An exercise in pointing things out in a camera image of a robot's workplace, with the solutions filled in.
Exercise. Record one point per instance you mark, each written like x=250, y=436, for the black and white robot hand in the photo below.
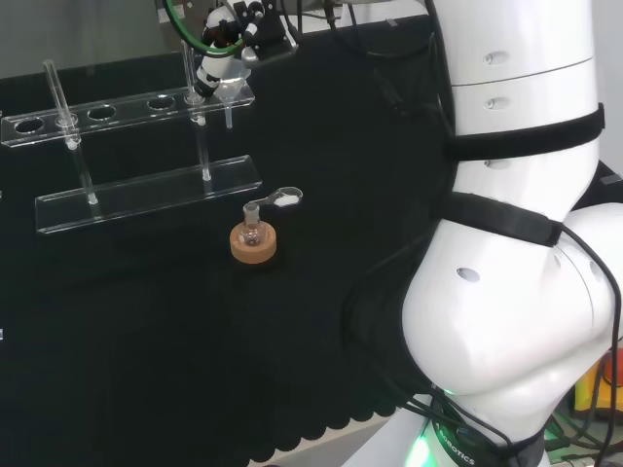
x=216, y=63

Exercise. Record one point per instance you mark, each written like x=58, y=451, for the clear plastic funnel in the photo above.
x=229, y=92

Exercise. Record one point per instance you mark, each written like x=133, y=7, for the clear acrylic funnel stand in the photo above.
x=146, y=194

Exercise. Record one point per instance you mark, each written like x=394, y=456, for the glass weighing funnel with powder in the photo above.
x=287, y=198

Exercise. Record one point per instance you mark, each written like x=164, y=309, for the grey metal cabinet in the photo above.
x=168, y=34

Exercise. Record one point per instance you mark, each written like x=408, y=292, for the black bench cloth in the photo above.
x=316, y=146

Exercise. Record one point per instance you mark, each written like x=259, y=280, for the small round-bottom glass flask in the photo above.
x=252, y=236

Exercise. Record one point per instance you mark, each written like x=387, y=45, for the yellow stop button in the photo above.
x=586, y=394

